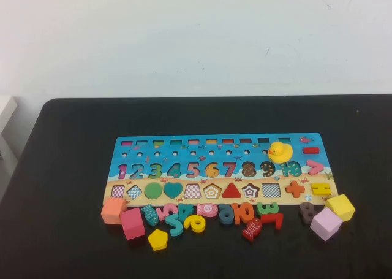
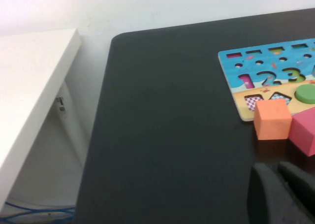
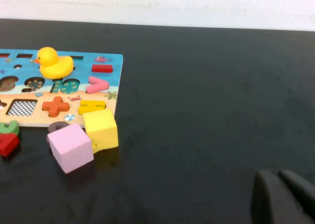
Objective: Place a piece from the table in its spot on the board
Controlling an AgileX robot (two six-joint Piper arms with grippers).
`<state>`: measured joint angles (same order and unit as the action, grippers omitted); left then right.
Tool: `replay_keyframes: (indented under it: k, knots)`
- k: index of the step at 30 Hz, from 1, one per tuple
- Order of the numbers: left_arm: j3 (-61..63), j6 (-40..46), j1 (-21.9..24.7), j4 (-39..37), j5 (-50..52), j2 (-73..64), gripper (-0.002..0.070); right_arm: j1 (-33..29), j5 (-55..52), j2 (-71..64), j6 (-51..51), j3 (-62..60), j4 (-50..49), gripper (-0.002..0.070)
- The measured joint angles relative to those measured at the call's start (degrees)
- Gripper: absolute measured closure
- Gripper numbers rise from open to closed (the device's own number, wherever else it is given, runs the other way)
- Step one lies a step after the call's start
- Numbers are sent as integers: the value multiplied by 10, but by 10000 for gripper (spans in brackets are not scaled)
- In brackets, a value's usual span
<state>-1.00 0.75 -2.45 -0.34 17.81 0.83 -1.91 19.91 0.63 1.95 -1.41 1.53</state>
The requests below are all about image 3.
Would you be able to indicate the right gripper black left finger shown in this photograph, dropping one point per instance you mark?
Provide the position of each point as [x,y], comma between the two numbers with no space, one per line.
[273,199]

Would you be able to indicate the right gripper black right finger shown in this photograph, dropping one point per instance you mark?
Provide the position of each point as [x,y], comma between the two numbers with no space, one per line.
[301,187]

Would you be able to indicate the pink greater-than sign piece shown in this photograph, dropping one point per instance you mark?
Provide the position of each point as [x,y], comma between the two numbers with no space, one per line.
[103,84]

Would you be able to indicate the yellow equals sign piece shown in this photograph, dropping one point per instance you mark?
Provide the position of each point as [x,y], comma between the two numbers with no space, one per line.
[83,109]

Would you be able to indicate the red minus sign piece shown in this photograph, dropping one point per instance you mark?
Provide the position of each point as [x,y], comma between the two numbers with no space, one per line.
[102,68]

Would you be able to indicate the colourful wooden puzzle board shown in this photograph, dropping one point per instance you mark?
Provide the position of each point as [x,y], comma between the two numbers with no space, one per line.
[83,70]

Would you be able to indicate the brown number eight piece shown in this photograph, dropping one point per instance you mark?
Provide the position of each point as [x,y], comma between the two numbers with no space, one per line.
[53,128]

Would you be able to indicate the orange plus sign piece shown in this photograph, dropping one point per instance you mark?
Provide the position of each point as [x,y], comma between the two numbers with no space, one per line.
[56,107]

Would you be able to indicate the red number seven piece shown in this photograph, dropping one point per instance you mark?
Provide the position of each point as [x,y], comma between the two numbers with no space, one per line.
[7,145]

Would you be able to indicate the green number three piece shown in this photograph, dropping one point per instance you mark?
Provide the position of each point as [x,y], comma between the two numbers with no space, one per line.
[11,129]

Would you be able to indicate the yellow wooden cube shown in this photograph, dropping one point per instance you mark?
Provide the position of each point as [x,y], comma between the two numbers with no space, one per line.
[101,125]

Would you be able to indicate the pink wooden cube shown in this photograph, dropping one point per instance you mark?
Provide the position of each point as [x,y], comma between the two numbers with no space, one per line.
[71,147]

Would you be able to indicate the yellow rubber duck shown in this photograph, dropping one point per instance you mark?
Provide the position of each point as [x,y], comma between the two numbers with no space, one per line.
[56,66]

